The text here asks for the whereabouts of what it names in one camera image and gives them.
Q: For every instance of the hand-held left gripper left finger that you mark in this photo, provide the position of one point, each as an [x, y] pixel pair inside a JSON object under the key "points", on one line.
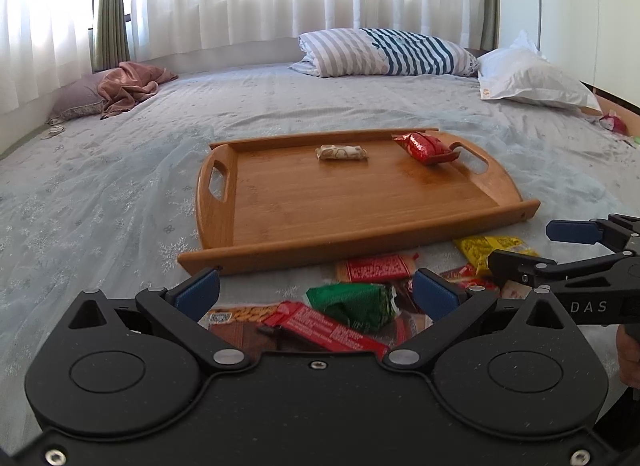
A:
{"points": [[197, 292]]}

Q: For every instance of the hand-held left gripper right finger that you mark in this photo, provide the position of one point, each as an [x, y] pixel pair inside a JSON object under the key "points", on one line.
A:
{"points": [[434, 296]]}

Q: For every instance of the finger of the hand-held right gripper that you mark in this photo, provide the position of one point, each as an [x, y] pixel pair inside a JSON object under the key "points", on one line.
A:
{"points": [[515, 263], [570, 232]]}

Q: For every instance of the beige small packet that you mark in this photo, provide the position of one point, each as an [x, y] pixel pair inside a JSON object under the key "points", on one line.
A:
{"points": [[512, 291]]}

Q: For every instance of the yellow snack packet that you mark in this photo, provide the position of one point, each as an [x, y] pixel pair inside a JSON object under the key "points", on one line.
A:
{"points": [[480, 248]]}

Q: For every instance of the peanut print packet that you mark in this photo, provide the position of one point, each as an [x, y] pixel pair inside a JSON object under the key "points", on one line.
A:
{"points": [[245, 315]]}

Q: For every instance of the long red sausage stick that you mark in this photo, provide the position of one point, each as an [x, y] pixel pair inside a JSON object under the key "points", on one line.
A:
{"points": [[375, 268]]}

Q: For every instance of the green snack packet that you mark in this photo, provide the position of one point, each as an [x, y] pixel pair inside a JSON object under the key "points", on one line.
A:
{"points": [[350, 303]]}

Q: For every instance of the dark red bar packet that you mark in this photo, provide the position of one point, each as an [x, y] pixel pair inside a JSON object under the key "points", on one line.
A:
{"points": [[320, 328]]}

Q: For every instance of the wooden tray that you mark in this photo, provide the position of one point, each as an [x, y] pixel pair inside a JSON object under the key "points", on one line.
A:
{"points": [[325, 201]]}

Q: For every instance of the person's right hand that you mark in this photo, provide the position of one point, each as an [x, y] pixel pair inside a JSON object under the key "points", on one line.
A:
{"points": [[629, 356]]}

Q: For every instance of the red and white small packet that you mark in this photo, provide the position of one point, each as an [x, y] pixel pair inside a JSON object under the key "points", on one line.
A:
{"points": [[612, 123]]}

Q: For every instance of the light blue bedspread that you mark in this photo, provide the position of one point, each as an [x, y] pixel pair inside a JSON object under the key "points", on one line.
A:
{"points": [[125, 196]]}

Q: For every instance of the red packet with dark pastry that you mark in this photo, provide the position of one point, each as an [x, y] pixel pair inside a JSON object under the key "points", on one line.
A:
{"points": [[422, 145]]}

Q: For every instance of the white pillow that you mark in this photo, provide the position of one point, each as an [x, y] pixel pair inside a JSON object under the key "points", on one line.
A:
{"points": [[530, 80]]}

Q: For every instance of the beige nougat packet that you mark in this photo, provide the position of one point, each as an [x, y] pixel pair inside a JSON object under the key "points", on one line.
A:
{"points": [[342, 153]]}

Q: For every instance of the small white object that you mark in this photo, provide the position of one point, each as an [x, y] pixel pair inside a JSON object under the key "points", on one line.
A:
{"points": [[55, 129]]}

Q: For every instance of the pink crumpled cloth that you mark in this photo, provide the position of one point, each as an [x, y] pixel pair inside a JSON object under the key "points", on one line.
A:
{"points": [[130, 85]]}

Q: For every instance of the white wardrobe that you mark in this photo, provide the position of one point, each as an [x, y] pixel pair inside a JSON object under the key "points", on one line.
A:
{"points": [[575, 5]]}

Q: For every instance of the purple pillow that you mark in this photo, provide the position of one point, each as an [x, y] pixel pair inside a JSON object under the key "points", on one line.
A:
{"points": [[75, 98]]}

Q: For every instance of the striped pillow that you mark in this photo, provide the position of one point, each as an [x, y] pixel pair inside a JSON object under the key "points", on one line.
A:
{"points": [[360, 53]]}

